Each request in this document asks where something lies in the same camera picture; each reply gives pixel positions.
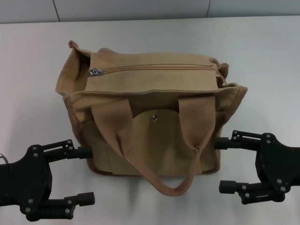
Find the metal zipper pull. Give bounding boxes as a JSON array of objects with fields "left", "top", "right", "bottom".
[{"left": 88, "top": 67, "right": 104, "bottom": 77}]

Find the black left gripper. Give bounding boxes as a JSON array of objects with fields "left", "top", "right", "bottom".
[{"left": 0, "top": 139, "right": 96, "bottom": 222}]

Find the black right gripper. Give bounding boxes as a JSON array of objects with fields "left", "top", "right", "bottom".
[{"left": 215, "top": 130, "right": 300, "bottom": 205}]

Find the khaki canvas food bag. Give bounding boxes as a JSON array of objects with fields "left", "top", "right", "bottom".
[{"left": 55, "top": 40, "right": 248, "bottom": 197}]

